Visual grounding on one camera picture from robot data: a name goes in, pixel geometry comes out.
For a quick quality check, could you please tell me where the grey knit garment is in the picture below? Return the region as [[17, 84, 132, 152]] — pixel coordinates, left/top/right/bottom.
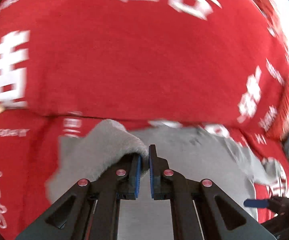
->
[[46, 119, 283, 239]]

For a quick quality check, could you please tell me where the red printed bed sheet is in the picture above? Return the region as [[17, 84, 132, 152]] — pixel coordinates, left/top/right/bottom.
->
[[0, 109, 289, 239]]

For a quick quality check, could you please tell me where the red quilt with white characters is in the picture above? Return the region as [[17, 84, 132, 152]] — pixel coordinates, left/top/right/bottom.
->
[[0, 0, 289, 139]]

